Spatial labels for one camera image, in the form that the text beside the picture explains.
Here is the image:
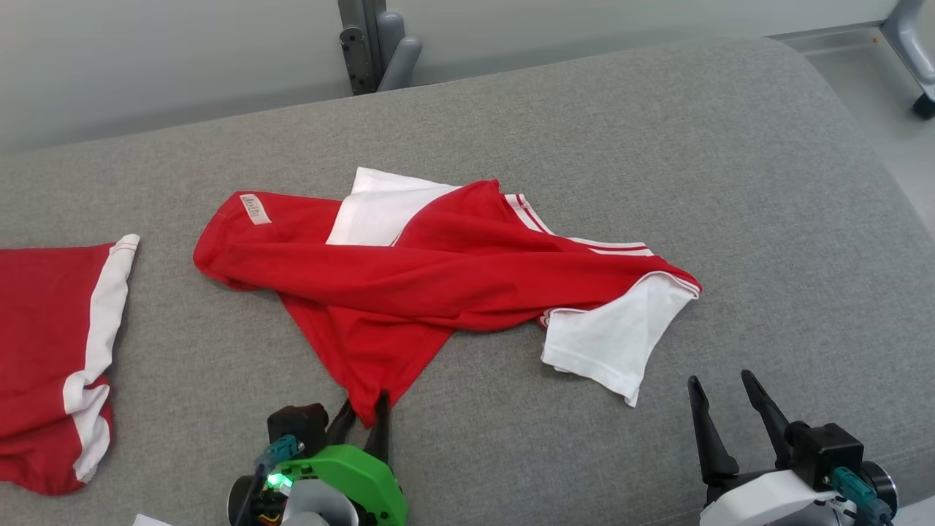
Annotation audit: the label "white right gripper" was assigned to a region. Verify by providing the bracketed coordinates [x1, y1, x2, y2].
[687, 370, 841, 526]

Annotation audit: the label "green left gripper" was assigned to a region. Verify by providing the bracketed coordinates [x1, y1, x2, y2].
[278, 391, 408, 526]

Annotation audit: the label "red white t-shirt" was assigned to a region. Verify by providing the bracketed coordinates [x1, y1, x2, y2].
[193, 167, 703, 429]

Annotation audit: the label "red white basketball shorts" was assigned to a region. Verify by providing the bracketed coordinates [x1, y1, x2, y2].
[0, 234, 140, 496]

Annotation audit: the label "grey fabric sofa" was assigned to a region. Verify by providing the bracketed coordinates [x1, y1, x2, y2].
[0, 37, 935, 526]

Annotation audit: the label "teal plug camera cable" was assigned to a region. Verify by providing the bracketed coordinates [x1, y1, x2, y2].
[831, 468, 895, 525]
[253, 435, 305, 477]

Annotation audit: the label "grey metal post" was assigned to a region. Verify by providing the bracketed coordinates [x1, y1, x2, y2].
[337, 0, 423, 96]

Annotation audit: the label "grey frame leg with caster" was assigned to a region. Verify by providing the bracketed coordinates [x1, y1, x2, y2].
[880, 0, 935, 120]

